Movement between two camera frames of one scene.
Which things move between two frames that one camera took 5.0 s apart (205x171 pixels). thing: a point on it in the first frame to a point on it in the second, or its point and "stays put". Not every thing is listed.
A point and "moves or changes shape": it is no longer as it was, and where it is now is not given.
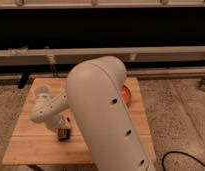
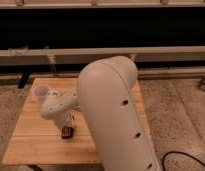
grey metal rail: (74, 57) stays put
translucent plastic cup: (42, 91) stays put
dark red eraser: (63, 134) moves or changes shape
